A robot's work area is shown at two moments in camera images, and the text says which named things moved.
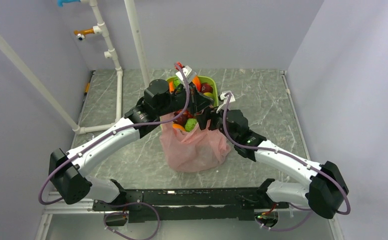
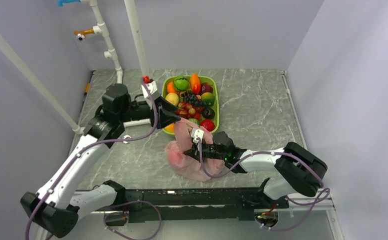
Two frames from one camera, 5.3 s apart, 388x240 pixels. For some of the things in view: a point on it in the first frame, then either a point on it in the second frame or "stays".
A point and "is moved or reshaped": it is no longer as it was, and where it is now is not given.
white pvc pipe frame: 99,28 stays
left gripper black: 197,101 to 164,117
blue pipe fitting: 60,2 stays
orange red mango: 196,81 stays
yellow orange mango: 177,126 to 170,127
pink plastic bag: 195,150 is moved or reshaped
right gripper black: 208,113 to 194,152
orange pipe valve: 81,34 stays
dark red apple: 205,87 stays
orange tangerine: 171,86 stays
